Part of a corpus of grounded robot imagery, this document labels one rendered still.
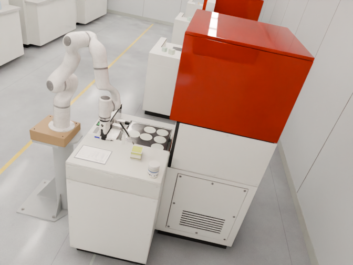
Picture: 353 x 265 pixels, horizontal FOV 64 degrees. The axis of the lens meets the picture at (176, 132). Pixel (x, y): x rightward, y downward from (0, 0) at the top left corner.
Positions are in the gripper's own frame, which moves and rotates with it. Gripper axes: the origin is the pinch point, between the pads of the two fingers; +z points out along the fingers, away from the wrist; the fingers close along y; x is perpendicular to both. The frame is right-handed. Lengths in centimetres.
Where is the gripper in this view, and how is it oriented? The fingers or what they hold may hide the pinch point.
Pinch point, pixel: (103, 136)
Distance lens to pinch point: 209.9
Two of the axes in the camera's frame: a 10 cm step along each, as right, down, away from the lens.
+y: 1.4, -5.3, 8.4
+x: -9.8, -2.2, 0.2
